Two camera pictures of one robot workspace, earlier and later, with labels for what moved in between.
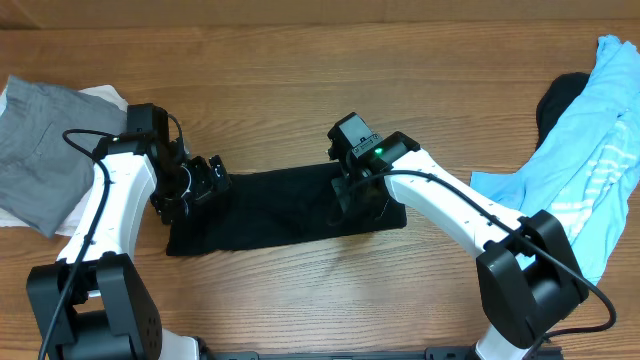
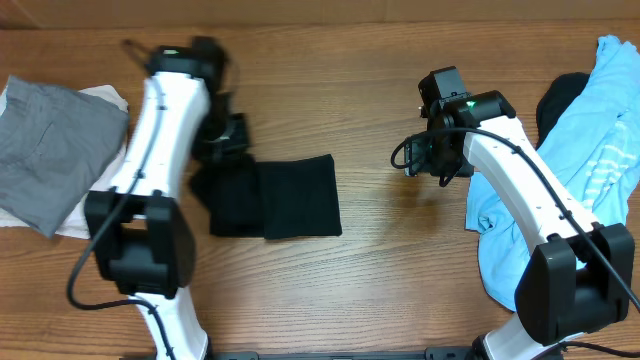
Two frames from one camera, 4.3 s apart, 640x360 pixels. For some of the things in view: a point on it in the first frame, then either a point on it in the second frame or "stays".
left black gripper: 206,186 → 226,150
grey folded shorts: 48,137 stays
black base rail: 429,353 stays
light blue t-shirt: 584,175 stays
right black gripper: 341,190 → 420,157
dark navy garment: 563,89 stays
